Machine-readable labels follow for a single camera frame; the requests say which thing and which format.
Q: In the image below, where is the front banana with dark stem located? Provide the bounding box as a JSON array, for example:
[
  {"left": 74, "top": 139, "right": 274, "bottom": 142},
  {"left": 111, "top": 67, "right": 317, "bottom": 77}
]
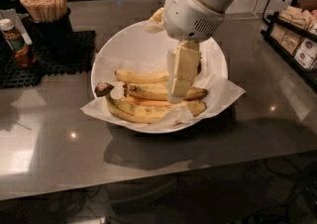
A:
[{"left": 94, "top": 82, "right": 207, "bottom": 124}]

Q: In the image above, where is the black rubber mesh mat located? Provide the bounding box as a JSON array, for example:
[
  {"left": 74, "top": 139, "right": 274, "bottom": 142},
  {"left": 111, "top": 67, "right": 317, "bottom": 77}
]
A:
[{"left": 0, "top": 31, "right": 96, "bottom": 89}]

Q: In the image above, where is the black cup holder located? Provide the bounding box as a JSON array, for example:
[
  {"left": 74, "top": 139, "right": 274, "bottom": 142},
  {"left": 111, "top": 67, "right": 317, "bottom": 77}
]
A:
[{"left": 31, "top": 8, "right": 76, "bottom": 63}]

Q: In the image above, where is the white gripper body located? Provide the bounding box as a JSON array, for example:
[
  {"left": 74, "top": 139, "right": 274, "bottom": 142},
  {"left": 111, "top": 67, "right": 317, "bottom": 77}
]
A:
[{"left": 163, "top": 0, "right": 224, "bottom": 42}]

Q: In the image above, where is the white bowl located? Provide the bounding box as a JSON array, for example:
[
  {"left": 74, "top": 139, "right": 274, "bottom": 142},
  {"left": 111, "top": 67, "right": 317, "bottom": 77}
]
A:
[{"left": 90, "top": 19, "right": 229, "bottom": 135}]

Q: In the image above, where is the white paper liner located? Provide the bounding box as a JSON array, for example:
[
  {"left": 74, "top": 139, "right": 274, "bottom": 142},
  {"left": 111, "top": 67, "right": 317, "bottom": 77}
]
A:
[{"left": 79, "top": 36, "right": 247, "bottom": 133}]

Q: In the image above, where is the yellow banana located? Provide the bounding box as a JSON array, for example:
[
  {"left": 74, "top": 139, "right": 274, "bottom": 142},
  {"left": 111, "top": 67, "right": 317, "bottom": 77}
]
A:
[{"left": 123, "top": 83, "right": 208, "bottom": 101}]

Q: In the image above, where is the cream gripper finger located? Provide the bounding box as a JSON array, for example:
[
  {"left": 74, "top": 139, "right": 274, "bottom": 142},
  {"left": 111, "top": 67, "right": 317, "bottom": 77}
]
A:
[
  {"left": 166, "top": 41, "right": 201, "bottom": 104},
  {"left": 146, "top": 8, "right": 165, "bottom": 34}
]

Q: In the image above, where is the brown sauce bottle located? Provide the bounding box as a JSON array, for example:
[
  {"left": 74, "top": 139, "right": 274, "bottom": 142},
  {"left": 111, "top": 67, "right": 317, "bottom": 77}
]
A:
[{"left": 0, "top": 19, "right": 37, "bottom": 68}]

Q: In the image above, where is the white flat utensil handle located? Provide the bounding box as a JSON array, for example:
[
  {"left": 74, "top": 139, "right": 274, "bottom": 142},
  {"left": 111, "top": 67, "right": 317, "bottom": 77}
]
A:
[{"left": 0, "top": 9, "right": 33, "bottom": 46}]

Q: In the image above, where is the orange-tinted banana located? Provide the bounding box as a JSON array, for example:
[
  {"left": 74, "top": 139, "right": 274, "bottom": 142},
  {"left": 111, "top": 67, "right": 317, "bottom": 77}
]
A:
[{"left": 124, "top": 96, "right": 172, "bottom": 107}]

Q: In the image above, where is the black wire condiment rack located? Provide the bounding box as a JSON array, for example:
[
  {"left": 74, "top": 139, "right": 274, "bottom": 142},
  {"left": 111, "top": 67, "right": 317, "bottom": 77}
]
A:
[{"left": 261, "top": 0, "right": 317, "bottom": 91}]

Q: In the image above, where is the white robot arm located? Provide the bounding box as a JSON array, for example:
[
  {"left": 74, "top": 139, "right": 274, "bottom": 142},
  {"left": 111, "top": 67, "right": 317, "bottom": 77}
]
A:
[{"left": 146, "top": 0, "right": 234, "bottom": 103}]

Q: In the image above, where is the wooden stir sticks bundle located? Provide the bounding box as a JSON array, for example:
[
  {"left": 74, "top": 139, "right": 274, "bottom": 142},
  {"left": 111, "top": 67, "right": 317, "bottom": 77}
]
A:
[{"left": 20, "top": 0, "right": 67, "bottom": 23}]

